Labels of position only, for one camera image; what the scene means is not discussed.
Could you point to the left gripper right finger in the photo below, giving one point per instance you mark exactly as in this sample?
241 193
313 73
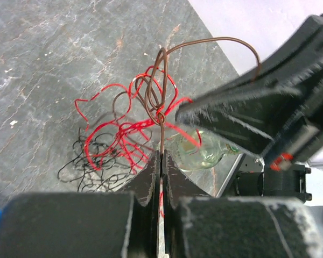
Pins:
199 225

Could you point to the left glass bottle green cap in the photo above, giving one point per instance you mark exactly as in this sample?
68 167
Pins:
190 157

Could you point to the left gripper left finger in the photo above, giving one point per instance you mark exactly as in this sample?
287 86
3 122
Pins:
124 223

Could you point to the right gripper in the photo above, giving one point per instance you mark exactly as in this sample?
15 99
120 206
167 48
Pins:
277 115

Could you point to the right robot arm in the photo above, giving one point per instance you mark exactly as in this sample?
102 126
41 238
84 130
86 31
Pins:
283 183

